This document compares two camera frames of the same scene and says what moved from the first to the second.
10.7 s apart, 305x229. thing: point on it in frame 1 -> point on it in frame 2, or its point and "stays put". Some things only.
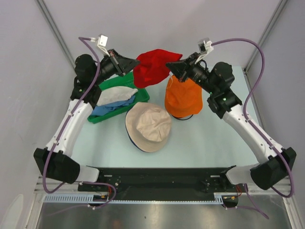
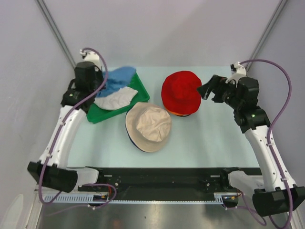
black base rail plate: (135, 181) stays put
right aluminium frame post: (279, 10) stays put
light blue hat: (102, 109) -> (116, 79)
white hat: (116, 93) stays put
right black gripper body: (196, 72) -> (225, 91)
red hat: (152, 68) -> (179, 92)
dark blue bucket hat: (126, 125) stays put
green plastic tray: (127, 79) stays put
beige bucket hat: (148, 126) stays put
